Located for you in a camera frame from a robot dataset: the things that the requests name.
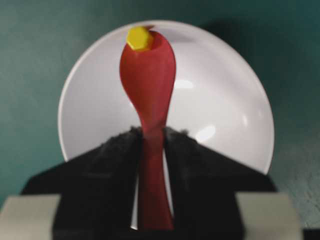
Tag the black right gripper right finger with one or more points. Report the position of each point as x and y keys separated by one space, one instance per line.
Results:
x=203 y=186

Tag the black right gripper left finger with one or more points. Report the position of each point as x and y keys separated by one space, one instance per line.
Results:
x=96 y=190

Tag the pink ceramic spoon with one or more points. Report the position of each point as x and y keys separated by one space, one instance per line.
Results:
x=148 y=79

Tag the yellow hexagonal prism block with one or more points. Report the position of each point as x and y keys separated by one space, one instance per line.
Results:
x=139 y=39

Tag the white round bowl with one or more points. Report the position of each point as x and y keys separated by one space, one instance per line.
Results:
x=217 y=97

